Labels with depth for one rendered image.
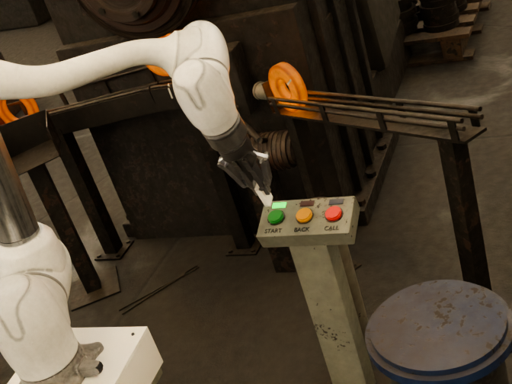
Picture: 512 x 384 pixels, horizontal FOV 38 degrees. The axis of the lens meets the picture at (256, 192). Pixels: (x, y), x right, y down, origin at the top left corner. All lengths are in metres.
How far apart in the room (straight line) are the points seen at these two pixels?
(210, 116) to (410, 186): 1.60
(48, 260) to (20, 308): 0.20
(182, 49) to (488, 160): 1.75
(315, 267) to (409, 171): 1.32
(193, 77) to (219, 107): 0.09
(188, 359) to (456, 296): 1.05
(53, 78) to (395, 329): 0.89
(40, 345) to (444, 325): 0.88
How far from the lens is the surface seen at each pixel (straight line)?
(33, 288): 1.75
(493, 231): 2.69
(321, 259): 1.85
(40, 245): 1.87
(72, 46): 2.92
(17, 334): 1.75
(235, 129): 1.59
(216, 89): 1.52
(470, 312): 1.71
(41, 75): 1.55
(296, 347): 2.39
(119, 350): 1.87
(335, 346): 2.03
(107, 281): 3.05
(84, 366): 1.82
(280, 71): 2.27
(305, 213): 1.82
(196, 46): 1.63
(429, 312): 1.73
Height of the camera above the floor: 1.54
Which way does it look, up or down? 28 degrees down
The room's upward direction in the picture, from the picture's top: 18 degrees counter-clockwise
